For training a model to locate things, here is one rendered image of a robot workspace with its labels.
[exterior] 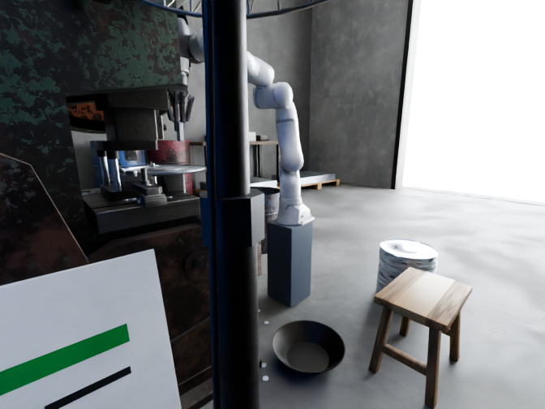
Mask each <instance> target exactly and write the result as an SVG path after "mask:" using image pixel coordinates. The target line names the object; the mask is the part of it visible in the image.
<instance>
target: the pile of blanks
mask: <svg viewBox="0 0 545 409"><path fill-rule="evenodd" d="M437 258H438V256H437V257H436V258H433V259H430V260H411V259H406V258H402V257H399V256H394V255H391V254H389V253H387V252H385V251H384V250H383V249H382V248H381V247H380V253H379V264H378V273H377V282H376V294H377V293H379V292H380V291H381V290H383V289H384V288H385V287H386V286H387V285H388V284H389V283H390V282H392V281H393V280H394V279H395V278H397V277H398V276H399V275H400V274H402V273H403V272H404V271H406V270H407V269H408V268H409V267H410V268H413V269H418V270H421V271H423V272H429V273H433V274H436V266H437Z"/></svg>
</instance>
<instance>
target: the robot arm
mask: <svg viewBox="0 0 545 409"><path fill-rule="evenodd" d="M178 38H179V49H180V60H181V71H182V84H179V85H176V86H174V87H172V88H167V91H168V95H169V96H170V98H171V99H172V104H173V112H172V109H171V105H170V100H168V101H169V109H168V110H167V111H166V112H167V115H168V118H169V121H172V122H173V123H174V130H175V131H176V132H177V141H184V136H183V132H184V131H185V130H186V128H185V123H186V122H189V121H190V118H191V110H192V105H193V101H194V100H195V97H193V96H192V95H191V94H190V93H189V90H188V78H187V76H186V75H188V74H189V71H191V67H189V62H192V63H194V64H200V63H202V62H204V39H203V28H201V29H200V30H199V31H198V32H194V31H193V30H192V29H191V28H190V27H189V26H188V25H187V24H186V22H185V20H184V19H182V18H178ZM273 78H274V70H273V68H272V67H271V66H269V65H268V64H267V63H266V62H264V61H263V60H261V59H260V58H257V57H255V56H253V55H252V54H251V53H250V52H248V51H247V82H248V83H250V84H253V85H255V87H254V88H253V95H252V97H253V102H254V105H255V107H257V108H258V109H261V110H267V109H275V110H276V125H277V140H278V144H279V149H280V153H281V154H280V155H279V176H280V196H279V208H278V215H277V222H278V223H279V224H282V225H287V226H303V225H304V224H306V223H308V222H310V221H312V220H313V219H315V218H314V217H312V215H310V209H309V208H308V207H307V206H306V205H304V204H303V202H302V198H301V196H300V185H301V183H300V177H299V170H300V169H301V168H302V167H303V153H302V149H301V145H300V141H299V133H298V118H297V112H296V109H295V106H294V103H293V102H292V99H293V93H292V89H291V87H290V86H289V85H288V84H287V83H283V82H277V83H276V84H273V83H272V81H273ZM187 97H188V98H187ZM186 99H187V100H188V102H187V109H186V113H185V100H186ZM178 105H179V115H180V122H179V117H178Z"/></svg>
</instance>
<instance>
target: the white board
mask: <svg viewBox="0 0 545 409"><path fill-rule="evenodd" d="M0 409H182V408H181V403H180V398H179V393H178V384H177V379H176V375H175V370H174V361H173V356H172V351H171V346H170V337H169V332H168V328H167V323H166V318H165V309H164V304H163V299H162V294H161V285H160V281H159V276H158V271H157V263H156V257H155V252H154V250H153V249H150V250H146V251H142V252H137V253H133V254H130V255H126V256H120V257H116V258H113V259H109V260H103V261H100V262H97V263H92V264H89V265H83V266H80V267H76V268H73V269H67V270H63V271H59V272H56V273H50V274H46V275H43V276H40V277H35V278H29V279H26V280H23V281H19V282H13V283H10V284H6V285H2V286H0Z"/></svg>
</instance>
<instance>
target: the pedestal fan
mask: <svg viewBox="0 0 545 409"><path fill-rule="evenodd" d="M137 1H139V2H142V3H144V4H147V5H149V6H154V7H156V8H159V9H162V10H164V11H168V12H172V13H176V14H180V15H187V16H191V17H196V18H202V24H203V39H204V68H205V109H206V149H207V189H208V190H207V191H205V192H199V198H200V221H201V234H202V240H203V243H204V246H207V247H208V254H209V285H210V316H211V346H212V395H213V409H260V356H259V313H258V270H257V243H258V242H260V241H261V240H263V239H264V193H263V192H261V191H260V190H258V189H253V188H250V161H249V127H248V92H247V26H246V19H257V18H264V17H270V16H277V15H284V14H287V13H291V12H295V11H300V10H305V9H308V8H310V7H313V6H317V5H319V4H322V3H325V2H329V1H332V0H315V1H312V0H309V2H308V3H304V4H301V5H297V6H292V7H288V8H284V9H281V0H277V5H278V10H277V11H265V12H259V13H253V14H252V13H251V12H252V9H253V4H254V0H252V2H251V9H250V7H249V0H247V13H248V14H246V0H200V1H199V3H198V5H197V7H196V8H195V9H194V10H193V11H192V4H191V0H189V1H190V11H185V10H181V9H177V8H173V7H169V5H171V4H172V3H173V2H174V0H171V1H170V2H169V3H168V4H167V5H166V4H165V0H163V5H161V4H159V3H156V2H152V1H149V0H137ZM200 4H201V9H202V13H199V12H196V10H197V9H198V8H199V6H200Z"/></svg>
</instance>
